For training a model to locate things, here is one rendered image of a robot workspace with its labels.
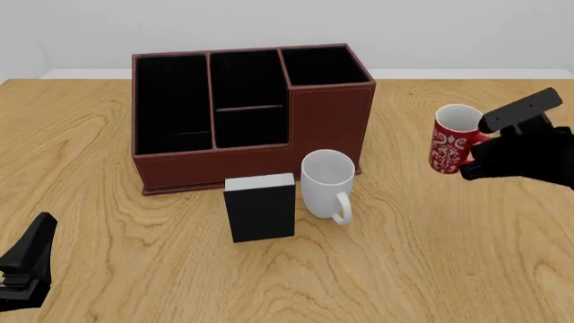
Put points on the red-brown desk caddy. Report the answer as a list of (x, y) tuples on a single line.
[(329, 117)]

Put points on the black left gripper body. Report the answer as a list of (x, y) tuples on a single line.
[(22, 291)]

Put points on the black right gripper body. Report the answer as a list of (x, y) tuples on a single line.
[(531, 158)]

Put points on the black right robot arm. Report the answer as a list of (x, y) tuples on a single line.
[(567, 158)]

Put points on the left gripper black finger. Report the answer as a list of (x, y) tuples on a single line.
[(36, 245)]

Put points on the black book with white pages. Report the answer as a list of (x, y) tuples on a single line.
[(260, 215)]

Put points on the red mug with white pattern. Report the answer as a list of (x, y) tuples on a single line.
[(446, 148)]

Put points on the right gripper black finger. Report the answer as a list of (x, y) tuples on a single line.
[(486, 149), (477, 171)]

